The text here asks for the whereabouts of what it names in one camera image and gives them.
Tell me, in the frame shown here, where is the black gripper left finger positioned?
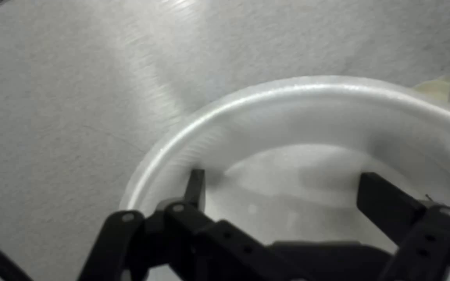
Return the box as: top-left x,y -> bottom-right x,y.
78,171 -> 267,281

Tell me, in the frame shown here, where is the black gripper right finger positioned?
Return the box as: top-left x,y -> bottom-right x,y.
356,172 -> 450,281

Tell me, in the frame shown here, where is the white foam plate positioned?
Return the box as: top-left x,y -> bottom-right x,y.
122,77 -> 450,250

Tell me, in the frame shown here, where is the yellowish tape piece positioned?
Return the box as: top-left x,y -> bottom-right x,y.
414,77 -> 450,102

